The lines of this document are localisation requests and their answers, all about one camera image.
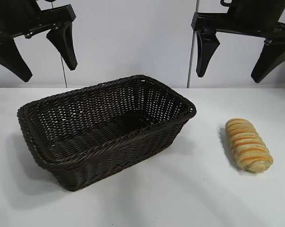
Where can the long striped bread roll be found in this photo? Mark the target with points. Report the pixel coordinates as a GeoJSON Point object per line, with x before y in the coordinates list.
{"type": "Point", "coordinates": [248, 146]}

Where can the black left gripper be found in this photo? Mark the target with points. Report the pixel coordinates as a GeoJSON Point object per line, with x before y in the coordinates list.
{"type": "Point", "coordinates": [17, 16]}

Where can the dark brown wicker basket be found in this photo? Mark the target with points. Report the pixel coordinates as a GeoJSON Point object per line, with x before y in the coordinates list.
{"type": "Point", "coordinates": [109, 156]}

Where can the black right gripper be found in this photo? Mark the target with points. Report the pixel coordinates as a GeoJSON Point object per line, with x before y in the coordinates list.
{"type": "Point", "coordinates": [251, 16]}

